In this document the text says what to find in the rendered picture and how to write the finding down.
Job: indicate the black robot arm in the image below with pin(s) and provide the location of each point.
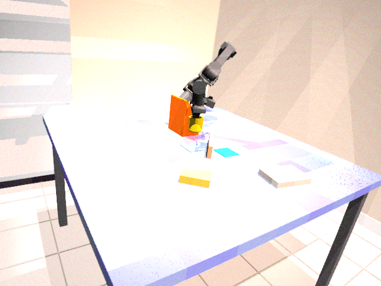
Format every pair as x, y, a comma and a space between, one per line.
210, 73

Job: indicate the yellow rectangular block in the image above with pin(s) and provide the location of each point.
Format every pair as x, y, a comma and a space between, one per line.
195, 177

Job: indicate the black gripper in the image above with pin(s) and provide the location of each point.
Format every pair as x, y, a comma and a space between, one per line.
196, 107

